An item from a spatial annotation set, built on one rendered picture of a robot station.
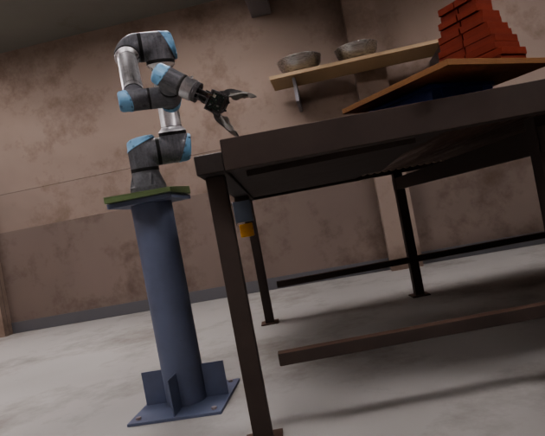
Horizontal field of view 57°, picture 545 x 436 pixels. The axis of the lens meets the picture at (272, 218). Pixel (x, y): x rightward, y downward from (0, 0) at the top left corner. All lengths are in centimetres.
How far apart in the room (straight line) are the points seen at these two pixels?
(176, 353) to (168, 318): 14
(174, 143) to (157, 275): 55
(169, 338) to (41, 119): 424
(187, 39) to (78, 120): 145
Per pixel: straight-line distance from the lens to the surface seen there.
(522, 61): 180
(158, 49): 218
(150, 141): 216
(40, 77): 613
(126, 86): 191
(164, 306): 210
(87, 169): 571
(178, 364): 215
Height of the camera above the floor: 68
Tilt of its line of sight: level
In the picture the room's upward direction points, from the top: 11 degrees counter-clockwise
